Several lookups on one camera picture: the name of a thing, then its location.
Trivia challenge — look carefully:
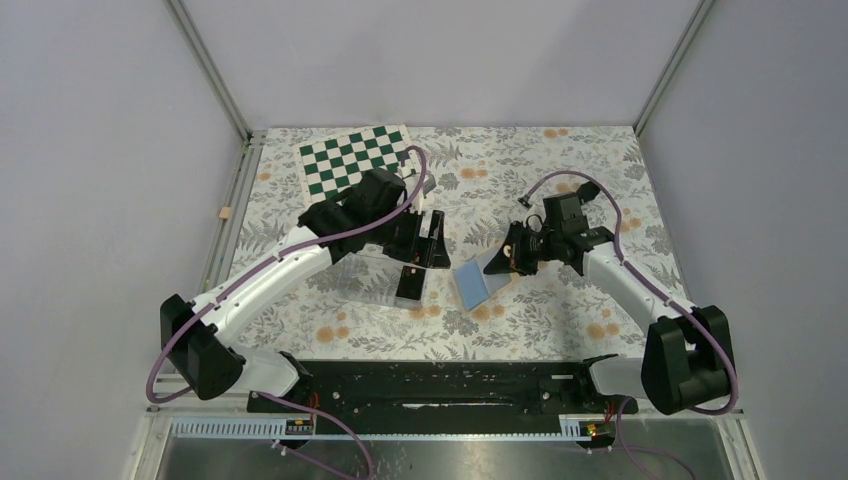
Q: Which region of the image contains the beige leather card holder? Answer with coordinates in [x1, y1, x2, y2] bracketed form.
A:
[452, 247, 519, 313]

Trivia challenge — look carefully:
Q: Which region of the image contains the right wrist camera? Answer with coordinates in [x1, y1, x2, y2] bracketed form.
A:
[517, 193, 544, 216]

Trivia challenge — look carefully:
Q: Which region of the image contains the clear plastic card box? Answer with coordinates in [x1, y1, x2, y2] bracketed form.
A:
[334, 255, 425, 310]

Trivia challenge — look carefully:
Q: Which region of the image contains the floral patterned table mat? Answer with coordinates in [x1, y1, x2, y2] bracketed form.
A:
[241, 126, 684, 360]

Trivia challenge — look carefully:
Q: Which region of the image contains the aluminium frame rail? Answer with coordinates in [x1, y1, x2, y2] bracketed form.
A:
[164, 0, 267, 291]

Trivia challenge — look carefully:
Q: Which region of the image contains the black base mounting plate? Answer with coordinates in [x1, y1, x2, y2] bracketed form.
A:
[284, 360, 624, 432]

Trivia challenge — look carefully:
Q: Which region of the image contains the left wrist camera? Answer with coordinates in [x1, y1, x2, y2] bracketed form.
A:
[405, 173, 437, 212]

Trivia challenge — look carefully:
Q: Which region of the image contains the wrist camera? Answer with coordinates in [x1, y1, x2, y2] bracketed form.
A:
[517, 193, 544, 216]
[405, 173, 437, 212]

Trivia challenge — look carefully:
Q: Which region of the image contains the white slotted cable duct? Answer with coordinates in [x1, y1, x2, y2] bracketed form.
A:
[170, 415, 595, 441]

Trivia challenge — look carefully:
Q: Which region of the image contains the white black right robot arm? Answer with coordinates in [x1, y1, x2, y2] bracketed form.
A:
[482, 193, 738, 415]

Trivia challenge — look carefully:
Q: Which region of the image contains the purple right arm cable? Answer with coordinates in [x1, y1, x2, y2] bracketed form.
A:
[516, 170, 740, 480]

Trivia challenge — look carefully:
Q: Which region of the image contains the green white checkerboard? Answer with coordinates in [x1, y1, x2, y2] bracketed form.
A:
[294, 124, 421, 205]

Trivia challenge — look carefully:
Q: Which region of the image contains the stack of credit cards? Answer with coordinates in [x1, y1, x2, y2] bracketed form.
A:
[395, 265, 427, 301]

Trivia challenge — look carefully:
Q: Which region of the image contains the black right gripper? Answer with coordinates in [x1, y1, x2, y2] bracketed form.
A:
[484, 220, 562, 277]

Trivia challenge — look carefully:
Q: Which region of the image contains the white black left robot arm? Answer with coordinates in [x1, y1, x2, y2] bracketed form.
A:
[146, 168, 451, 411]

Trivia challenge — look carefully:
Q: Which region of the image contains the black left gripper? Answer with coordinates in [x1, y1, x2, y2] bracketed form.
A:
[370, 203, 450, 269]

